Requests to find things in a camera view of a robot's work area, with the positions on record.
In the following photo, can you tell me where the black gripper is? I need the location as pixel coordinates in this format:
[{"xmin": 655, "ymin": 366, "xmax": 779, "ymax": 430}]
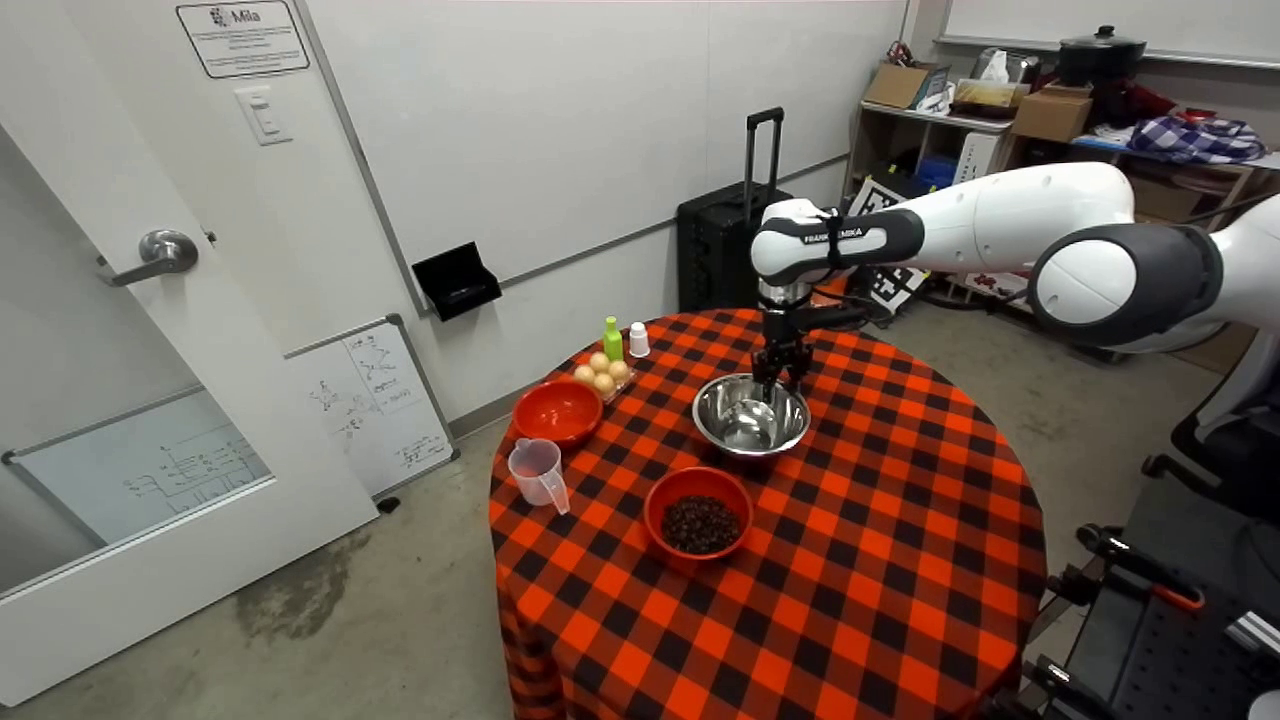
[{"xmin": 754, "ymin": 298, "xmax": 883, "ymax": 393}]

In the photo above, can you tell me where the silver metal bowl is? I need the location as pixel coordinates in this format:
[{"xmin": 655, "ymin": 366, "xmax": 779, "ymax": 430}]
[{"xmin": 693, "ymin": 372, "xmax": 810, "ymax": 459}]

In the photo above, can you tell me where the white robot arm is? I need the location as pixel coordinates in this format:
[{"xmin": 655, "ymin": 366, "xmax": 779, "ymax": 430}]
[{"xmin": 748, "ymin": 161, "xmax": 1280, "ymax": 382}]

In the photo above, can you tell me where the orange bowl near silver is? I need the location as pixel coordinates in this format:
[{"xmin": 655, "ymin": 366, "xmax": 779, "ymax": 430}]
[{"xmin": 640, "ymin": 467, "xmax": 754, "ymax": 564}]

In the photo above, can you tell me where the orange bowl far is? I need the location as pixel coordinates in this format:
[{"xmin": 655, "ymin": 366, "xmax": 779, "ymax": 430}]
[{"xmin": 514, "ymin": 375, "xmax": 603, "ymax": 443}]

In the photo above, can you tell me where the fiducial marker cube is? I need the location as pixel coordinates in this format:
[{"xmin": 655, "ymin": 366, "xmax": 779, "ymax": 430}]
[{"xmin": 848, "ymin": 176, "xmax": 927, "ymax": 314}]

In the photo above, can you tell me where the white small bottle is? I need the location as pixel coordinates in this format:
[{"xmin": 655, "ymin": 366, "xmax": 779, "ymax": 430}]
[{"xmin": 627, "ymin": 320, "xmax": 652, "ymax": 360}]

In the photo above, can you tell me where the black suitcase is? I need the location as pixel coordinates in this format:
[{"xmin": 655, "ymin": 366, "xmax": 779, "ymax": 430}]
[{"xmin": 675, "ymin": 148, "xmax": 779, "ymax": 312}]

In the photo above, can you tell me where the orange black checkered tablecloth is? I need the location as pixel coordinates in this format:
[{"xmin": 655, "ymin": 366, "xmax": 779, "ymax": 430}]
[{"xmin": 489, "ymin": 309, "xmax": 1048, "ymax": 720}]

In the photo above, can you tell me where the green small bottle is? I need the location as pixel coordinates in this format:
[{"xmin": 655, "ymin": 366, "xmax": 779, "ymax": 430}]
[{"xmin": 603, "ymin": 314, "xmax": 625, "ymax": 360}]

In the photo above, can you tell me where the egg carton with eggs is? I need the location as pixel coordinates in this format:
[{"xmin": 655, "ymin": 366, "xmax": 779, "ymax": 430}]
[{"xmin": 573, "ymin": 351, "xmax": 635, "ymax": 402}]

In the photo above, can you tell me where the clear plastic measuring cup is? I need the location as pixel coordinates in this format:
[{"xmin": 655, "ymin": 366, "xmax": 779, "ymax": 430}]
[{"xmin": 507, "ymin": 438, "xmax": 573, "ymax": 517}]

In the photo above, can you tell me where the wooden storage shelf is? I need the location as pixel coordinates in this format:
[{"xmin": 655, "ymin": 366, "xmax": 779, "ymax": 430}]
[{"xmin": 852, "ymin": 22, "xmax": 1280, "ymax": 364}]

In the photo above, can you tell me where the orange black clamp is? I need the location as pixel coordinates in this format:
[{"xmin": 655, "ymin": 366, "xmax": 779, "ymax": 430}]
[{"xmin": 1075, "ymin": 523, "xmax": 1206, "ymax": 611}]

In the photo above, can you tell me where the small whiteboard on floor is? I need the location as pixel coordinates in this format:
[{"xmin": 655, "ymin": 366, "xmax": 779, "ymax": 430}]
[{"xmin": 288, "ymin": 314, "xmax": 455, "ymax": 496}]

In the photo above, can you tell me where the black office chair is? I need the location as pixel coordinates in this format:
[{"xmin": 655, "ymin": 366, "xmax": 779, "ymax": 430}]
[{"xmin": 1139, "ymin": 329, "xmax": 1280, "ymax": 523}]

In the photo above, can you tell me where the paper sign on door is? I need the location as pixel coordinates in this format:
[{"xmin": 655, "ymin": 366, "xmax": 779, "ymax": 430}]
[{"xmin": 177, "ymin": 0, "xmax": 307, "ymax": 80}]

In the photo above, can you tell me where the white door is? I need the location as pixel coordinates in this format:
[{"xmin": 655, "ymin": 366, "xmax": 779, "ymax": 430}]
[{"xmin": 0, "ymin": 0, "xmax": 373, "ymax": 707}]

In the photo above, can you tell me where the black wall file holder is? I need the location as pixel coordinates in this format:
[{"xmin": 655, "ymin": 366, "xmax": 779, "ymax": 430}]
[{"xmin": 411, "ymin": 242, "xmax": 499, "ymax": 320}]

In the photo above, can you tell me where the silver door handle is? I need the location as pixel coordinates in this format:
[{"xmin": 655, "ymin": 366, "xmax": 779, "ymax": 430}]
[{"xmin": 110, "ymin": 227, "xmax": 201, "ymax": 288}]

